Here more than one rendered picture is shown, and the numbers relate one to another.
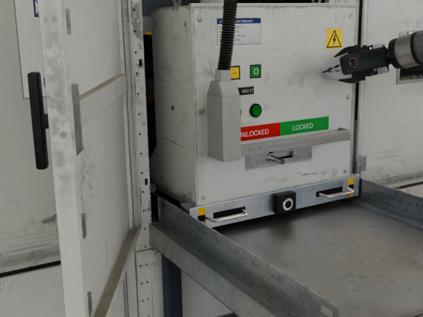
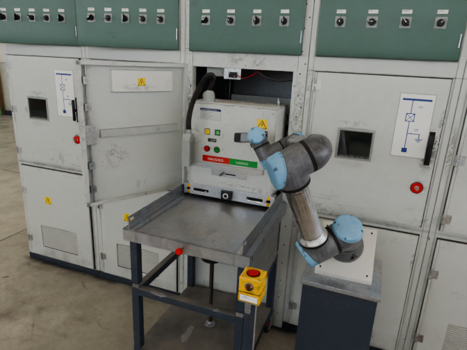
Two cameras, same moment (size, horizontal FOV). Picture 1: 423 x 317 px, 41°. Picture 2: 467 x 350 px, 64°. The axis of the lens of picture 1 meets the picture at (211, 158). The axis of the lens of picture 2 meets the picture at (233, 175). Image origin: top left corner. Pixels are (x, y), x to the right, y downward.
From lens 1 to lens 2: 1.70 m
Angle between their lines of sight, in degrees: 47
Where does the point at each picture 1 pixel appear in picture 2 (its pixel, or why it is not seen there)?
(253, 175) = (215, 178)
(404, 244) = (231, 227)
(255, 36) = (217, 117)
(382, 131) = (322, 182)
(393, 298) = (174, 232)
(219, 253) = (169, 199)
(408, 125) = (345, 184)
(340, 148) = (265, 180)
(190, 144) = not seen: hidden behind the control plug
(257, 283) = (155, 210)
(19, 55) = not seen: hidden behind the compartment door
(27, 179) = not seen: hidden behind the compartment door
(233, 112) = (185, 146)
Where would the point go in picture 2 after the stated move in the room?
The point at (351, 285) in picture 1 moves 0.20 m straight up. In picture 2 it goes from (176, 225) to (176, 185)
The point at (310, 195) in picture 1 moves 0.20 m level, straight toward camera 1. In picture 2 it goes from (242, 197) to (210, 202)
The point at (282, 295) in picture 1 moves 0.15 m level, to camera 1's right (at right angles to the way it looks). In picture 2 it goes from (146, 214) to (161, 224)
